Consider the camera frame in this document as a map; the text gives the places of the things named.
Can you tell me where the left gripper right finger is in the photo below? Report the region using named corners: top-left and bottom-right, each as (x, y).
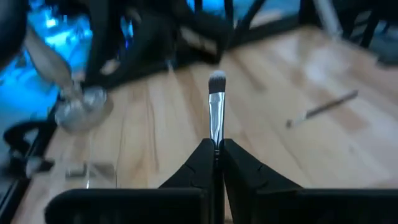
top-left (222, 138), bottom-right (398, 224)

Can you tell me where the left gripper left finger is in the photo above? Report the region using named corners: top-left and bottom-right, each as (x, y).
top-left (44, 138), bottom-right (216, 224)

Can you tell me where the white-tipped makeup brush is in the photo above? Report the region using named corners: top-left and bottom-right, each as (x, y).
top-left (207, 70), bottom-right (227, 156)

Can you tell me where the black-handled makeup brush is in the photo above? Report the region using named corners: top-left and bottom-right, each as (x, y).
top-left (285, 89), bottom-right (359, 129)

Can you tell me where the clear acrylic organizer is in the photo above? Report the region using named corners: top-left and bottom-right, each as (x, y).
top-left (46, 124), bottom-right (121, 190)

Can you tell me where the silver lamp with white shade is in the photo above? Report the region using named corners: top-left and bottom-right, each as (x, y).
top-left (23, 26), bottom-right (114, 134)

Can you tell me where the silver metal bar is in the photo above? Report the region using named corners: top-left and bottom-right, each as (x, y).
top-left (313, 0), bottom-right (341, 37)

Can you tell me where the black aluminium extrusion frame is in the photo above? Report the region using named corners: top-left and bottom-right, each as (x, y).
top-left (0, 0), bottom-right (398, 218)

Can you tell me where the black clamp mount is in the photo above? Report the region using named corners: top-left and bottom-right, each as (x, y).
top-left (2, 120), bottom-right (57, 169)

